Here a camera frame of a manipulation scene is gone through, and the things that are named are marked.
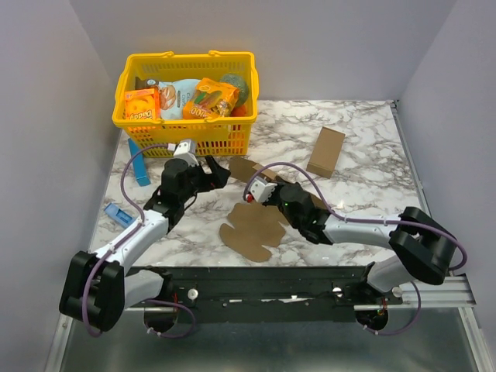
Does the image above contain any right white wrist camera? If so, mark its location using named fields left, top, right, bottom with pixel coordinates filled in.
left=243, top=176, right=277, bottom=203

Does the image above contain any small blue flat box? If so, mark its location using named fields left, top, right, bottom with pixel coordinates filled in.
left=104, top=203, right=135, bottom=229

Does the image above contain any light blue chips bag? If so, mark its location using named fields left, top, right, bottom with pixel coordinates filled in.
left=135, top=78, right=200, bottom=120

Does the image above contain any tall blue box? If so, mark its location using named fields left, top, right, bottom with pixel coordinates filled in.
left=128, top=139, right=150, bottom=187

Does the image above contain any purple cable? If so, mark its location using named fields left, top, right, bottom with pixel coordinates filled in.
left=243, top=161, right=469, bottom=336
left=81, top=143, right=197, bottom=339

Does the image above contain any small orange fruit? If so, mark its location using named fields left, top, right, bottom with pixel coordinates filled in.
left=230, top=105, right=246, bottom=117

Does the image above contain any green round melon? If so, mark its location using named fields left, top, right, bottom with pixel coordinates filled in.
left=220, top=74, right=250, bottom=107

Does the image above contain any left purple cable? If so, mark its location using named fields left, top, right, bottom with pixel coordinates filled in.
left=81, top=143, right=197, bottom=339

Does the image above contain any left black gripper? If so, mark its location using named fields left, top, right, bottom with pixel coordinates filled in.
left=180, top=155, right=231, bottom=204

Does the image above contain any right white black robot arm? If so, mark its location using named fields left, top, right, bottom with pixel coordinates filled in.
left=249, top=180, right=456, bottom=304

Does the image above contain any brown cardboard box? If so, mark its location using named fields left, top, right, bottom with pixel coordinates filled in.
left=219, top=155, right=334, bottom=264
left=306, top=127, right=346, bottom=179

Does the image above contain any yellow plastic shopping basket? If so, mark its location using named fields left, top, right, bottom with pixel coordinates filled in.
left=112, top=50, right=259, bottom=157

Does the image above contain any folded brown cardboard box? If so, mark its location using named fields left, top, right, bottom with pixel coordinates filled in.
left=306, top=127, right=346, bottom=179

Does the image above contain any orange Daddy snack box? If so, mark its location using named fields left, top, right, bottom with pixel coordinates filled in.
left=124, top=87, right=161, bottom=121

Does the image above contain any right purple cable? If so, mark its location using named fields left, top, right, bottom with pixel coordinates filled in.
left=243, top=161, right=469, bottom=336

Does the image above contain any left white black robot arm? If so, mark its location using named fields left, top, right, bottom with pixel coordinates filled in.
left=59, top=155, right=231, bottom=337

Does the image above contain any orange candy bag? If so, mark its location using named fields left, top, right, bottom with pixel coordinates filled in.
left=182, top=77, right=239, bottom=119

